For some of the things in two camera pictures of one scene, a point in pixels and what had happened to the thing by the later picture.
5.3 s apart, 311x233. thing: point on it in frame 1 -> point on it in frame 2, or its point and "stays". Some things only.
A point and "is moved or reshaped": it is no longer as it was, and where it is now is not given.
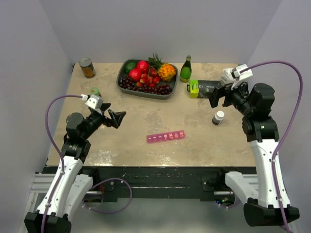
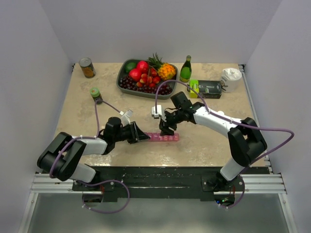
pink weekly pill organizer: x=165 y=136 is moved or reshaped
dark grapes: x=126 y=82 stays
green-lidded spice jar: x=95 y=91 stays
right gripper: x=218 y=92 -> x=164 y=126
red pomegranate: x=143 y=66 stays
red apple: x=135 y=74 stays
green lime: x=129 y=66 stays
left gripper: x=115 y=117 -> x=136 y=134
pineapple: x=166 y=72 stays
